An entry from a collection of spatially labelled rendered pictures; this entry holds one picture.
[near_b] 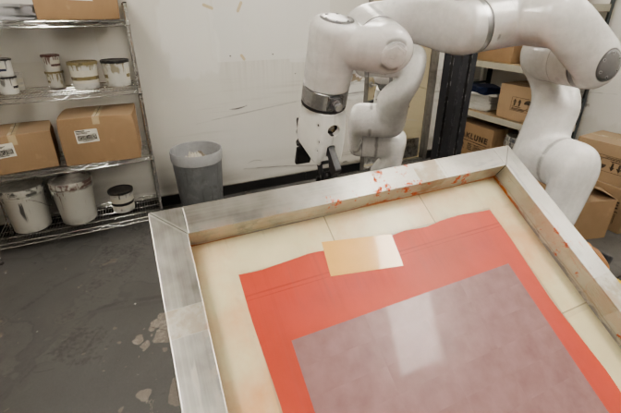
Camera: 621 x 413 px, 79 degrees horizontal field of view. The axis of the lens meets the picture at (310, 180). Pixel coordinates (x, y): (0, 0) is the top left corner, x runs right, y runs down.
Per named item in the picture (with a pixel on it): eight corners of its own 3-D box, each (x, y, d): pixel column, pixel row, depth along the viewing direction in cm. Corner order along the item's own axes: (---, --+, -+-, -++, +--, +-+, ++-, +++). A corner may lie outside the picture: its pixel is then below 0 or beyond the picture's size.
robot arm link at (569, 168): (570, 42, 77) (674, 51, 60) (500, 207, 89) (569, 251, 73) (517, 27, 72) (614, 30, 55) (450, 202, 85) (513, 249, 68)
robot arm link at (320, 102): (361, 97, 59) (358, 113, 60) (336, 73, 65) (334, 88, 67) (318, 102, 56) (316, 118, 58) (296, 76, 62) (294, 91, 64)
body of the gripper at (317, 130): (359, 108, 60) (347, 164, 67) (331, 79, 67) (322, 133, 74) (316, 113, 57) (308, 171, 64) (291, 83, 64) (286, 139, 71)
